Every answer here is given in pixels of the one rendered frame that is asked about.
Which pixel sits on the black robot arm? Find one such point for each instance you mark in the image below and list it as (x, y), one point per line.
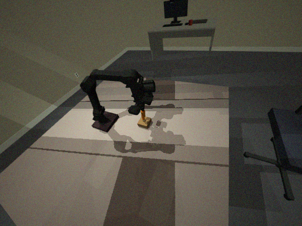
(128, 77)

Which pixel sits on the brown rectangular block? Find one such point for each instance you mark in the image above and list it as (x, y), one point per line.
(144, 124)

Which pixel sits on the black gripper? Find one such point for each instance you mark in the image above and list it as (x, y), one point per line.
(137, 107)

